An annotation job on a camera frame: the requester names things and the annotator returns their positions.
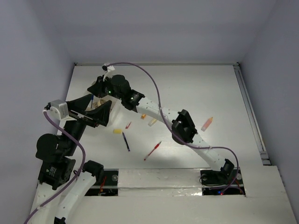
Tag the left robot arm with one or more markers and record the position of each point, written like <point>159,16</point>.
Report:
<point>65,176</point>

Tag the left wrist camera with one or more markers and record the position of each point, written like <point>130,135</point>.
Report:
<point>58,109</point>

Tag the white perforated storage basket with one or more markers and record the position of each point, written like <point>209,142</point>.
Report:
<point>114,107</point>

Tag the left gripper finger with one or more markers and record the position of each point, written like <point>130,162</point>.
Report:
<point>100,115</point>
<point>79,104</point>

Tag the red gel pen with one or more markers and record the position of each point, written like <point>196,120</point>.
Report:
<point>155,147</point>

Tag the purple gel pen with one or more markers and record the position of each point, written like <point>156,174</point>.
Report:
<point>126,142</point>

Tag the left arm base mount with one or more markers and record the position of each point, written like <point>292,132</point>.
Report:
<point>108,186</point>

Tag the pink glue bottle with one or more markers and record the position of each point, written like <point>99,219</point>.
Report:
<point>207,124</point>

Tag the beige masking tape roll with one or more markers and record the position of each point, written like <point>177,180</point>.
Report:
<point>98,103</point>

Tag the yellow highlighter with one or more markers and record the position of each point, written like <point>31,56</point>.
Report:
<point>152,122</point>

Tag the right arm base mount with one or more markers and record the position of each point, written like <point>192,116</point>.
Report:
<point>214,184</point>

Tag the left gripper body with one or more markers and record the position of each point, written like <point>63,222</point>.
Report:
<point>76,115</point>

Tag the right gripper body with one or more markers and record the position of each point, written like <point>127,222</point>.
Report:
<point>107,87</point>

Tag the cream divided pen holder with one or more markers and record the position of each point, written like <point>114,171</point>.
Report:
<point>93,82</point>

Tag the yellow eraser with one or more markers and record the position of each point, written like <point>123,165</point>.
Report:
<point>117,131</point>

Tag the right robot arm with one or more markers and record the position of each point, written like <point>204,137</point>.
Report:
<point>182,127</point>

